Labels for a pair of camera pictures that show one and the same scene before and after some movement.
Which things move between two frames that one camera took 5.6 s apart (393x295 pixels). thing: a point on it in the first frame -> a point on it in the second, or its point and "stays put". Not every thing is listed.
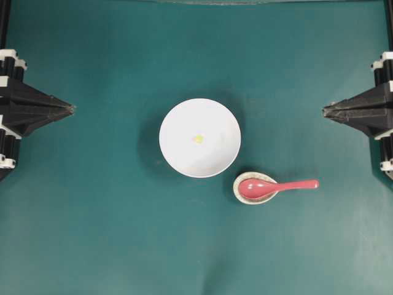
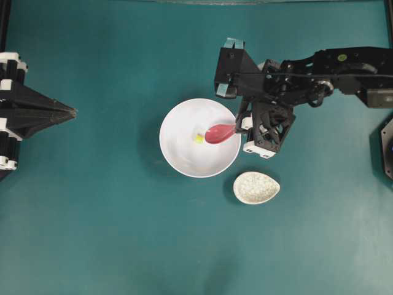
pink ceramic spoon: x=262 y=190 -> x=218 y=133
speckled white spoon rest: x=251 y=175 stays put
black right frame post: x=390 y=24 stays put
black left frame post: x=5 y=12 stays put
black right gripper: x=371 y=120 -> x=271 y=123
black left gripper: x=19 y=120 stays put
